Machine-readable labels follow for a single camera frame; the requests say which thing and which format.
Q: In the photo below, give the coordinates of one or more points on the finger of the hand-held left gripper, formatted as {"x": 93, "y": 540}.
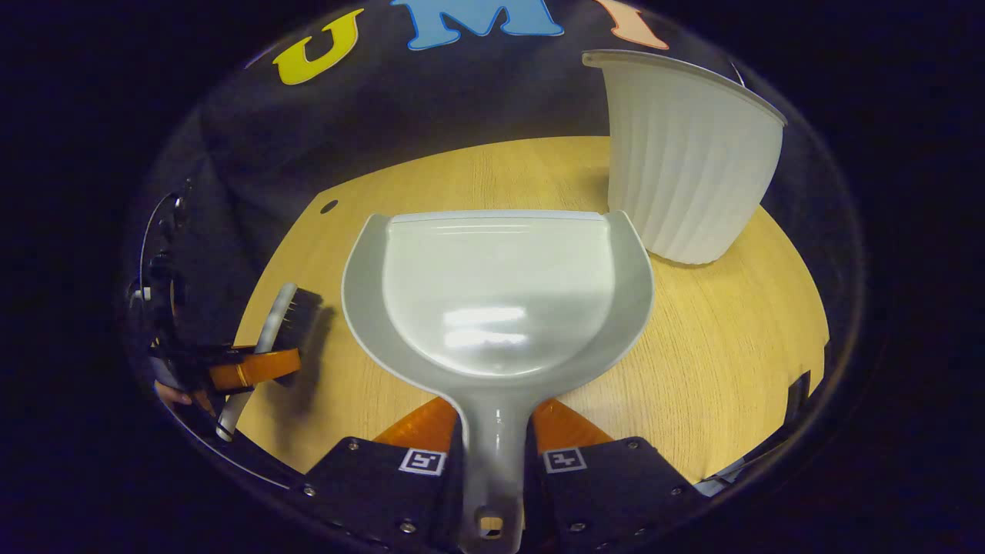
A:
{"x": 262, "y": 368}

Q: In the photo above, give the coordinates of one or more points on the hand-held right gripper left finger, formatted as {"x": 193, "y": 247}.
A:
{"x": 369, "y": 485}

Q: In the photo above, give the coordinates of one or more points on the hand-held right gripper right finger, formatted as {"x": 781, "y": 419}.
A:
{"x": 616, "y": 485}

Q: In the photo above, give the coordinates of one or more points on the small grey broom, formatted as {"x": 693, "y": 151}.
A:
{"x": 269, "y": 327}

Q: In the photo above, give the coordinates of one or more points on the grey plastic dustpan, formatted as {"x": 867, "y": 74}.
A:
{"x": 500, "y": 292}

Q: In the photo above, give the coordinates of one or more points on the white ribbed garbage bin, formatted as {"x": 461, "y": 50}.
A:
{"x": 685, "y": 169}

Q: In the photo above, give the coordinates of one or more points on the black backdrop cloth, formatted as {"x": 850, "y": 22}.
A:
{"x": 385, "y": 108}

